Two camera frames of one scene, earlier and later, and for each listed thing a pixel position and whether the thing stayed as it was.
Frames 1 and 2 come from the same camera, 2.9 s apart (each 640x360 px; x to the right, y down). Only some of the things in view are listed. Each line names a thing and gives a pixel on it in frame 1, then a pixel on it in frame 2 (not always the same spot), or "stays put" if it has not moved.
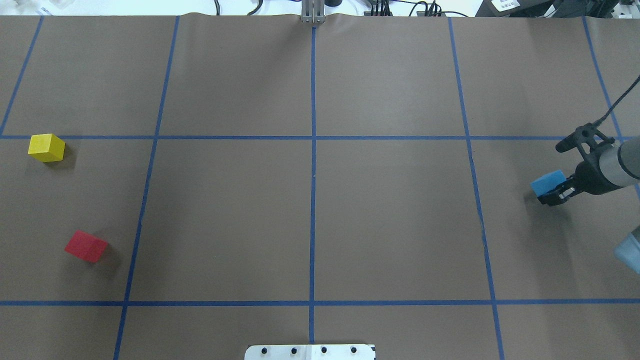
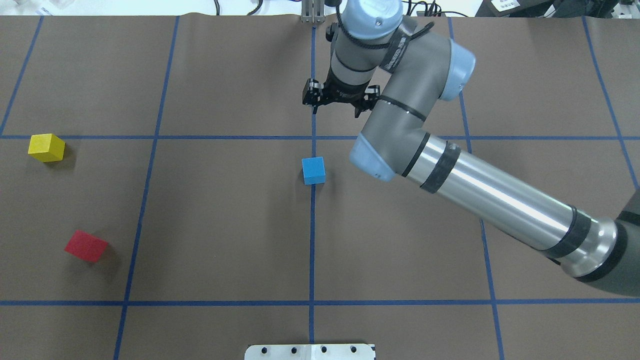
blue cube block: [546, 182] → [313, 170]
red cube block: [86, 246] stays put
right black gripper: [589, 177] → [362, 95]
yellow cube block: [47, 147] stays put
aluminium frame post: [313, 11] stays put
